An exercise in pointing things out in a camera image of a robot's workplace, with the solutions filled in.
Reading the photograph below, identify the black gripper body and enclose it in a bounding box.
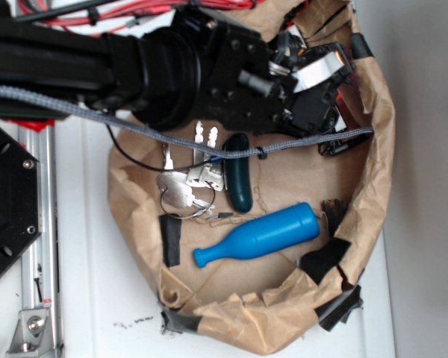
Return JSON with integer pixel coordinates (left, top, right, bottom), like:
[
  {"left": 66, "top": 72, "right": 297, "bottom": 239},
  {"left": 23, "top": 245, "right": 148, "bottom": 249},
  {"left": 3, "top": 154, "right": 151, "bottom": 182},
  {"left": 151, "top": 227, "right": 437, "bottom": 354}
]
[{"left": 171, "top": 7, "right": 352, "bottom": 136}]

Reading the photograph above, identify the grey braided cable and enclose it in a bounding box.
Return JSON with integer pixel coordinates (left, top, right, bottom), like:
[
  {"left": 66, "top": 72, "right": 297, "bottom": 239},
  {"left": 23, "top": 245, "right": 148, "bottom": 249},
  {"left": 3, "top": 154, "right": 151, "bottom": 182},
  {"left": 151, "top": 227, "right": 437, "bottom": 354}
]
[{"left": 0, "top": 84, "right": 375, "bottom": 158}]

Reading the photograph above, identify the dark green plastic pickle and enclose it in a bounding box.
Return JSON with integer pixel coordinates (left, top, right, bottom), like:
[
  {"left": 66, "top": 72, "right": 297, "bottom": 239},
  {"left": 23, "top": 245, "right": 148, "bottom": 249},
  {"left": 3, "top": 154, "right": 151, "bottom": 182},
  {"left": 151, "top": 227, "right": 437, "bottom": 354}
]
[{"left": 223, "top": 133, "right": 253, "bottom": 213}]

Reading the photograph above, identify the brown paper bag bin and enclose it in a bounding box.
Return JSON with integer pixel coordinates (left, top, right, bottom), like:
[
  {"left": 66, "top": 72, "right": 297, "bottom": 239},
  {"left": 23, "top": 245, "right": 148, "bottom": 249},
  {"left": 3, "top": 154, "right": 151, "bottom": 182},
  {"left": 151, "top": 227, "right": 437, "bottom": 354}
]
[{"left": 108, "top": 1, "right": 396, "bottom": 355}]

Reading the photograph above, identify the thin black wire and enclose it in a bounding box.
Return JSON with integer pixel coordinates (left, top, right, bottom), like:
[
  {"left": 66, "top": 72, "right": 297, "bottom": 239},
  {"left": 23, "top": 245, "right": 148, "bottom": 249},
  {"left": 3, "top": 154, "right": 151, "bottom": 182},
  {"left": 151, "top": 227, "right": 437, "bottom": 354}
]
[{"left": 105, "top": 124, "right": 225, "bottom": 173}]

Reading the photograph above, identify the white tray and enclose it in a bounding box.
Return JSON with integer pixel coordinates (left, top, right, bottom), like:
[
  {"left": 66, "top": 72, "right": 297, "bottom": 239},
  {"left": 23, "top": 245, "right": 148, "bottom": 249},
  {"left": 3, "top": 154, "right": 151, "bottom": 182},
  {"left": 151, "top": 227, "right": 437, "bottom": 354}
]
[{"left": 49, "top": 0, "right": 396, "bottom": 358}]

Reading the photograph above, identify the metal corner bracket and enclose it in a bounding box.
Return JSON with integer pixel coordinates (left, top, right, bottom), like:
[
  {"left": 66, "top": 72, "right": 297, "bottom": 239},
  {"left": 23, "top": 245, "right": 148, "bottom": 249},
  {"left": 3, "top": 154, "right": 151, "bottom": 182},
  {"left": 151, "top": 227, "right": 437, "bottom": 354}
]
[{"left": 6, "top": 308, "right": 54, "bottom": 357}]

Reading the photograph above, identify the silver key right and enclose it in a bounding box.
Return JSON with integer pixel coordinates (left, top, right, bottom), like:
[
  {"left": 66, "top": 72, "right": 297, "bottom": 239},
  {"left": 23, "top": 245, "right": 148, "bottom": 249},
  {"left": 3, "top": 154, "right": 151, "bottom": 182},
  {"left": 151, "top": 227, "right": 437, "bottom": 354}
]
[{"left": 198, "top": 127, "right": 225, "bottom": 192}]

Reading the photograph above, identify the dark wood bark piece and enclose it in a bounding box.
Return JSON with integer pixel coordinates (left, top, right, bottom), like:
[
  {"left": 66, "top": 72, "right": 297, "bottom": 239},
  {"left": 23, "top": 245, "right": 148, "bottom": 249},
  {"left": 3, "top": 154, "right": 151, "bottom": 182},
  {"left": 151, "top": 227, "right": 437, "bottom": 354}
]
[{"left": 321, "top": 199, "right": 349, "bottom": 236}]

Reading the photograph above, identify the silver key left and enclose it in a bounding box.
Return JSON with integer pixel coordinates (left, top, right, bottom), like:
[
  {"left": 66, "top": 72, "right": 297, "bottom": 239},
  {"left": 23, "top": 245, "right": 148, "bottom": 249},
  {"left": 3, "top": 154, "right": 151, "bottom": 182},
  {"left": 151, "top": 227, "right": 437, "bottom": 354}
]
[{"left": 157, "top": 144, "right": 187, "bottom": 191}]

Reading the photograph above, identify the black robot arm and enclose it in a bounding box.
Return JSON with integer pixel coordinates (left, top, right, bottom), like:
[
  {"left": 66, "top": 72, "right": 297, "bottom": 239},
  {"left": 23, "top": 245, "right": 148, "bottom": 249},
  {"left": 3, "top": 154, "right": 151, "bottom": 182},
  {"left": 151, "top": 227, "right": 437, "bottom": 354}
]
[{"left": 0, "top": 1, "right": 352, "bottom": 137}]

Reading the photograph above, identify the blue plastic bowling pin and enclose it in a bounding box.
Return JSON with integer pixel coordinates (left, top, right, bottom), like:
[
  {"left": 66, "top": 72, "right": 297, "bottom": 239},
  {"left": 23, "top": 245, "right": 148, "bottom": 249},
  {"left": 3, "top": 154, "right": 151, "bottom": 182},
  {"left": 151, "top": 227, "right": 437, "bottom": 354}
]
[{"left": 193, "top": 202, "right": 320, "bottom": 268}]

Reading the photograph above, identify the round-head silver key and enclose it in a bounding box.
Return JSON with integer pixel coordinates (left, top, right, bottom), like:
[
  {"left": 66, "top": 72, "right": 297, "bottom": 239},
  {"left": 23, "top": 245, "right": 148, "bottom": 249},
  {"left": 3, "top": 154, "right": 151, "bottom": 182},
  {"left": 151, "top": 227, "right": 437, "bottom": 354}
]
[{"left": 161, "top": 183, "right": 215, "bottom": 213}]

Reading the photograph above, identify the white ribbon cable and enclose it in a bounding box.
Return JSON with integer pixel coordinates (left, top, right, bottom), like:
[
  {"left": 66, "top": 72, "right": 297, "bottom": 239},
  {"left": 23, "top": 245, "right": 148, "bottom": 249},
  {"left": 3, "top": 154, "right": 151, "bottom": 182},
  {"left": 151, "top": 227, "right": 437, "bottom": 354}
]
[{"left": 291, "top": 51, "right": 343, "bottom": 94}]

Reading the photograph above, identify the red wire bundle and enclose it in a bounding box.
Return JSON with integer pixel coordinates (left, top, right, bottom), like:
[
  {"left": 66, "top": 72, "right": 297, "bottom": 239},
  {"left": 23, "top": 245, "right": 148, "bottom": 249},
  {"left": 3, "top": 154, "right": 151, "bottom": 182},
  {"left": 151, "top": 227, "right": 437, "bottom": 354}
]
[{"left": 16, "top": 0, "right": 266, "bottom": 38}]

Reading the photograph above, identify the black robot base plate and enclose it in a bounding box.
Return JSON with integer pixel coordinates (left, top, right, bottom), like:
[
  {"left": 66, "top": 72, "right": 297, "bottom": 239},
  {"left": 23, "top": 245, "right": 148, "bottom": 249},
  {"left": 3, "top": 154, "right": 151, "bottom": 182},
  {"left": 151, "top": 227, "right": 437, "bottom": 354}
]
[{"left": 0, "top": 128, "right": 40, "bottom": 278}]

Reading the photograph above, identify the aluminium extrusion rail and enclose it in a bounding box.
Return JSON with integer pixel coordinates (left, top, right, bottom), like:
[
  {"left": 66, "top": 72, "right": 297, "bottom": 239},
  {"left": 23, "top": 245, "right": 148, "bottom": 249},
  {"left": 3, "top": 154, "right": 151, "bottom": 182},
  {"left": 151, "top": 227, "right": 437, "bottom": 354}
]
[{"left": 6, "top": 127, "right": 64, "bottom": 357}]

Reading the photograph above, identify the silver key middle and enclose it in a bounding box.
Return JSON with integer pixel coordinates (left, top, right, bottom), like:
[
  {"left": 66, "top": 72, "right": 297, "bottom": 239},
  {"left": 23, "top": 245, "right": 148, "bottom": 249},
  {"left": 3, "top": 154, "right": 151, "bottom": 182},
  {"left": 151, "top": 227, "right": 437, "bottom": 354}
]
[{"left": 186, "top": 121, "right": 207, "bottom": 188}]

